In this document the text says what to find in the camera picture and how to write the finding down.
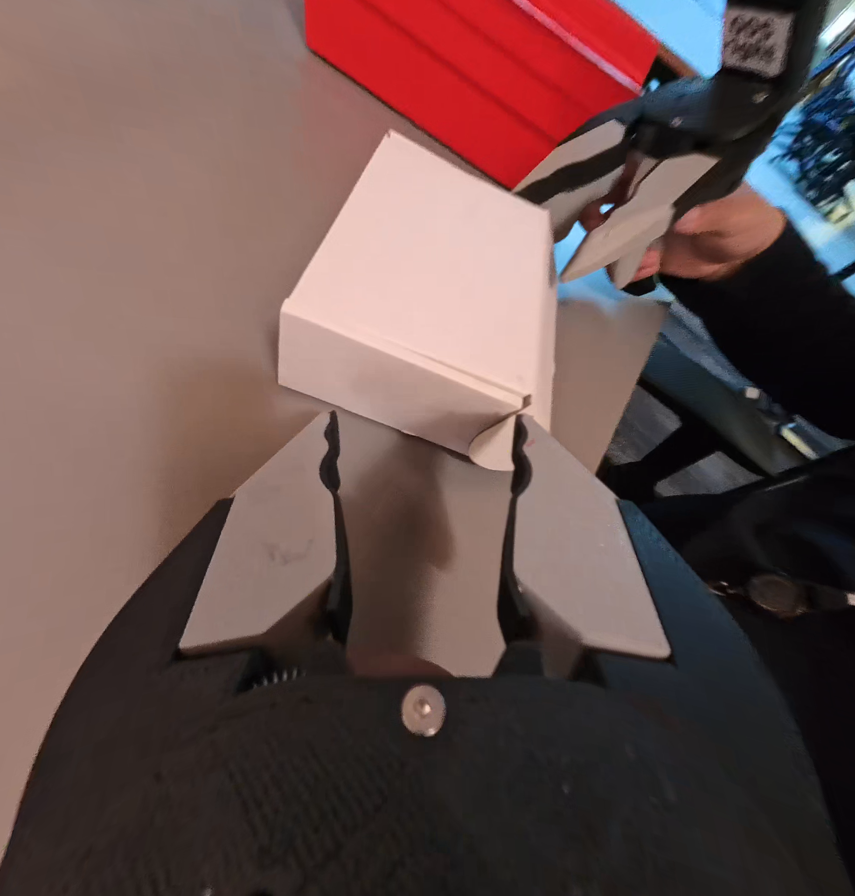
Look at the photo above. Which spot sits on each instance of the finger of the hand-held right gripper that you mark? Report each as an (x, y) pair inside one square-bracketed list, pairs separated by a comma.
[(581, 150), (644, 210)]

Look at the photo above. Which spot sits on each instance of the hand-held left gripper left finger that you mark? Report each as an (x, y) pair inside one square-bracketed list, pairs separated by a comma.
[(266, 560)]

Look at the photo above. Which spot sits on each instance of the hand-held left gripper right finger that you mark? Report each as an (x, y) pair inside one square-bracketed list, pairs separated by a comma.
[(581, 560)]

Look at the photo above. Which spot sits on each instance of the white cardboard mailer box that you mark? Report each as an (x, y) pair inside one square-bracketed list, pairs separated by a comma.
[(427, 280)]

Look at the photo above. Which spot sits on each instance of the person's right hand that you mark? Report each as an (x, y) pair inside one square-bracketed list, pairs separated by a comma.
[(728, 238)]

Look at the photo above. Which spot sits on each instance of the red plastic bin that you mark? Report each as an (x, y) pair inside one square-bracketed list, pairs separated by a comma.
[(469, 70)]

